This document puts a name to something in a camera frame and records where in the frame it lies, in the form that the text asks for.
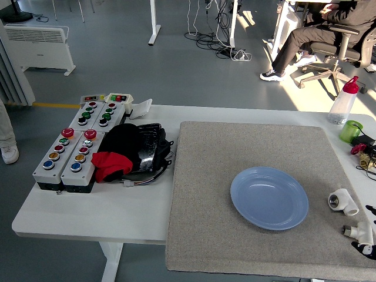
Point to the small grey switch plate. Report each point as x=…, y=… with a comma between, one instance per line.
x=89, y=98

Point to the white switch box red green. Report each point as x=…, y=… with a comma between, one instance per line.
x=119, y=101

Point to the blue plate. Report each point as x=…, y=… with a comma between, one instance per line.
x=268, y=198

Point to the white electric heater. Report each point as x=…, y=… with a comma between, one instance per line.
x=38, y=47

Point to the seated person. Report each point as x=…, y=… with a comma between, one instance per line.
x=305, y=35

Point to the clear squeeze bottle red cap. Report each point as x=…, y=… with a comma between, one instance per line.
x=342, y=107

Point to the grey-brown mat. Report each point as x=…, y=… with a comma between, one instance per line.
x=211, y=191

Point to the white table leg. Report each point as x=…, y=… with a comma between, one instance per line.
x=111, y=261

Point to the black power adapter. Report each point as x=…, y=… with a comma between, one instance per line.
x=364, y=139

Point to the black fan base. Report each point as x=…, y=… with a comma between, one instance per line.
x=16, y=15

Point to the black cloth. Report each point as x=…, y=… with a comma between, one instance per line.
x=123, y=142

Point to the white tee pipe threaded nipple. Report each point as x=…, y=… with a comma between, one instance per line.
x=361, y=230

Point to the standing person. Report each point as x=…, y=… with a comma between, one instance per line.
x=7, y=141

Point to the white desk leg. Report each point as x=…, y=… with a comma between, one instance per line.
x=154, y=26
x=232, y=23

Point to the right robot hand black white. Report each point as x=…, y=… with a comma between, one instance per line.
x=367, y=251

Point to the white plastic cover piece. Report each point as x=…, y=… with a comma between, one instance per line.
x=141, y=109

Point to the white desk side panel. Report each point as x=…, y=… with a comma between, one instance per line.
x=283, y=26

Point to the grey office chair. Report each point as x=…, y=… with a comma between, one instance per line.
x=332, y=50

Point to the red cloth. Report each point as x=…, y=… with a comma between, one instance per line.
x=110, y=163

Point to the grey ribbed partition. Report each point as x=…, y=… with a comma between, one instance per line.
x=11, y=76

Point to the black glossy device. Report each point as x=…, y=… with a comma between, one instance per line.
x=149, y=147

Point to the green plastic cup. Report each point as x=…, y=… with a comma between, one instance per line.
x=348, y=132

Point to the four-button box blue yellow red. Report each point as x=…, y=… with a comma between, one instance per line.
x=48, y=173
x=76, y=176

